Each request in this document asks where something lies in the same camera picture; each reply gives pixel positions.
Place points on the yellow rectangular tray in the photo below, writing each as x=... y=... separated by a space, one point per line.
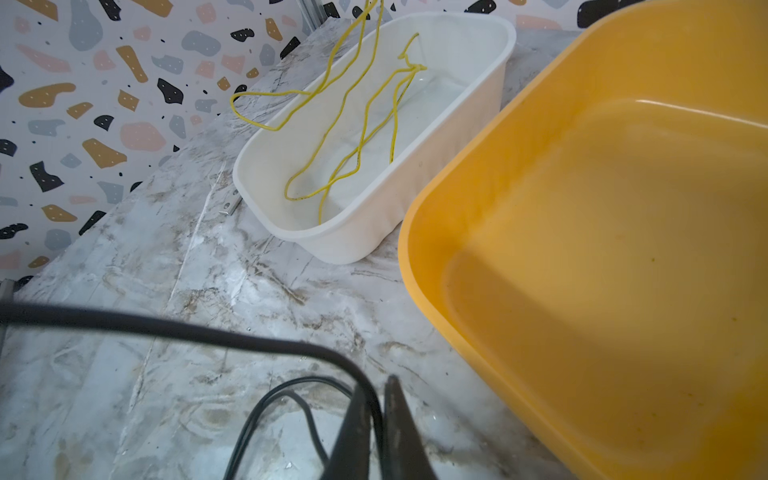
x=598 y=253

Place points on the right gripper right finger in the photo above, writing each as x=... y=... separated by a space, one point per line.
x=404 y=455

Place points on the white rectangular tray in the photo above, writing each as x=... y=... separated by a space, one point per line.
x=335 y=171

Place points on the perforated metal plate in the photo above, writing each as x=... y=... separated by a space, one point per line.
x=231 y=203

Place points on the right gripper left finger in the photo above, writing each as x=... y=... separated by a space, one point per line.
x=350 y=457

